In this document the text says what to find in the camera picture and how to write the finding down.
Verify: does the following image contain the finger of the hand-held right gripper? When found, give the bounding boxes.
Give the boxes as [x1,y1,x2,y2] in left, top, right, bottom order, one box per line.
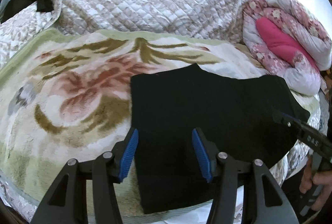
[273,112,308,138]

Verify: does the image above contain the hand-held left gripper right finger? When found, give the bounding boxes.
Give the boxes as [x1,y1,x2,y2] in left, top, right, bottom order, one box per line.
[191,128,300,224]

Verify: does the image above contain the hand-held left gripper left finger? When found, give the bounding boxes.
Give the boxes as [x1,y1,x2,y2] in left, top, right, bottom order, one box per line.
[30,128,139,224]

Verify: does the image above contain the black pants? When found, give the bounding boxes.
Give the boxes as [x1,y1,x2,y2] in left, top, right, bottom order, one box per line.
[130,63,311,215]

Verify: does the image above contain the person's right hand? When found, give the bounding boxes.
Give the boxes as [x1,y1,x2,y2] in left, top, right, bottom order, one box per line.
[299,156,332,214]

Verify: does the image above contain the floral fleece blanket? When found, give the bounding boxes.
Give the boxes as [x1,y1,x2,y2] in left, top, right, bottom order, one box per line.
[0,28,321,224]

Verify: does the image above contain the pink floral comforter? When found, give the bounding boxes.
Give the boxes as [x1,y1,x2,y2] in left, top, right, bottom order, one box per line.
[242,0,332,96]

